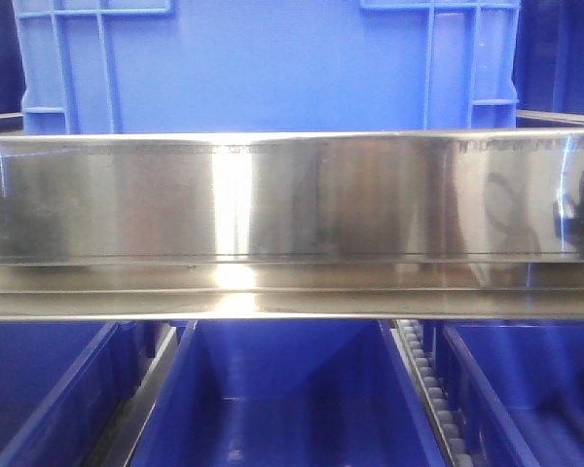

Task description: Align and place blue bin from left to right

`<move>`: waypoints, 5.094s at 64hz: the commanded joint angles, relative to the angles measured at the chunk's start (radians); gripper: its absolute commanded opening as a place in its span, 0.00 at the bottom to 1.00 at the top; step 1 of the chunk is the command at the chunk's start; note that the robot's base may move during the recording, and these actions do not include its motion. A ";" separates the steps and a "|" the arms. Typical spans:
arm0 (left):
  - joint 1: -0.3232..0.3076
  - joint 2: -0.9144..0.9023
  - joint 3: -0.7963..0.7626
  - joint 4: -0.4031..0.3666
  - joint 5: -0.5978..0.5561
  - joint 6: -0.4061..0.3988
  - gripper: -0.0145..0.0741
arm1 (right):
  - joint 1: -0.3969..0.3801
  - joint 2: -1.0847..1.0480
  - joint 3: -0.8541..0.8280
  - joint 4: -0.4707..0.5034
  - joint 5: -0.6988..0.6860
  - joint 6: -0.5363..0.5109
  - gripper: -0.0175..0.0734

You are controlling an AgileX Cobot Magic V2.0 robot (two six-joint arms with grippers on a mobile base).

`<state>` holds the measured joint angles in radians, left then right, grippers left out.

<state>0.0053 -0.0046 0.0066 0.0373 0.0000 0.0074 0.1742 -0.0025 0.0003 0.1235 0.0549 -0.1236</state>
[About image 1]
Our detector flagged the stainless steel shelf rack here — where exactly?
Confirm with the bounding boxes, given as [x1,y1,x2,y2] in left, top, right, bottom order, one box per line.
[0,110,584,467]

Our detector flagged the blue bin lower middle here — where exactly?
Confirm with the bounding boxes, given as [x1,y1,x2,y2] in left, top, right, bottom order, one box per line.
[132,319,444,466]

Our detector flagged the light blue upper crate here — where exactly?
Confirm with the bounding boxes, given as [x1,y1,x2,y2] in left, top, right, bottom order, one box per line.
[13,1,520,134]

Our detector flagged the blue bin lower right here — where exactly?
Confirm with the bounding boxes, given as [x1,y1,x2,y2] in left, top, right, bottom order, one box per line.
[434,322,584,466]

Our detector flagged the blue bin lower left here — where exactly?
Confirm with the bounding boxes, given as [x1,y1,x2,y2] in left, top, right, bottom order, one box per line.
[0,321,166,466]

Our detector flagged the dark blue upper right bin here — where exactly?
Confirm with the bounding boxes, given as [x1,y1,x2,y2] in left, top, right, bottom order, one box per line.
[514,1,584,115]

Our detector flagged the dark blue bin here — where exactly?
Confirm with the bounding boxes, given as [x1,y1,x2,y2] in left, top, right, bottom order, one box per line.
[0,1,24,114]
[514,1,584,115]

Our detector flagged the dark blue upper left bin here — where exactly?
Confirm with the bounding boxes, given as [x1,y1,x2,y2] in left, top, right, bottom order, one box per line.
[0,1,24,114]

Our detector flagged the roller track rail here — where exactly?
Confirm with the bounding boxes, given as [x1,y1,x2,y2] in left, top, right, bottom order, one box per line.
[392,319,474,467]

